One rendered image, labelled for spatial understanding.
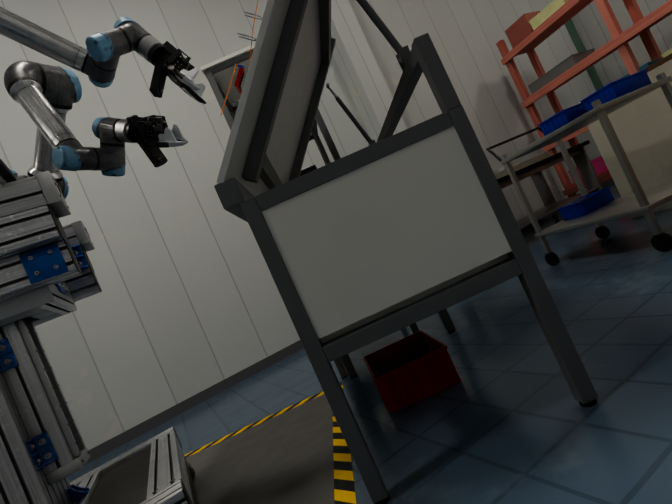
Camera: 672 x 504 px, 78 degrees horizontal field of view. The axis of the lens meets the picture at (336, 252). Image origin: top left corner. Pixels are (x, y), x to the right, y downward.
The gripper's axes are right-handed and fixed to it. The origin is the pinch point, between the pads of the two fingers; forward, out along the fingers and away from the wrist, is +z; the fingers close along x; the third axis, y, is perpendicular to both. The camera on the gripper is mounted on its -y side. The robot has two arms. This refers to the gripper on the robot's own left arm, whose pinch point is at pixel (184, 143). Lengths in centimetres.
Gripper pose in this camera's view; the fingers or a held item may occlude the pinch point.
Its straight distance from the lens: 144.3
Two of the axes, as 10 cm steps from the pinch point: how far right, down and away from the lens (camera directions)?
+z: 9.3, 1.9, -3.3
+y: -0.3, -8.4, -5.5
